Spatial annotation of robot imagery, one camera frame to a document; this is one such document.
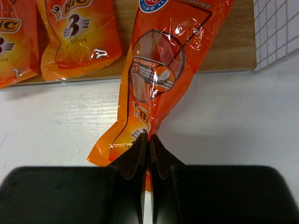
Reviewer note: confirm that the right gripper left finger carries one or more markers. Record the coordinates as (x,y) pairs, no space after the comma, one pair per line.
(113,194)

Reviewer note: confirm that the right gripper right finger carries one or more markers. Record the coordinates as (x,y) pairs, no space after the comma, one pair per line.
(216,194)

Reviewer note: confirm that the orange razor bag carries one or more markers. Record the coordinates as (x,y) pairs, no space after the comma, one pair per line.
(19,51)
(169,43)
(83,37)

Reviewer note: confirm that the white wire wooden shelf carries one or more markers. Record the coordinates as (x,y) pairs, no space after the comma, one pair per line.
(254,34)

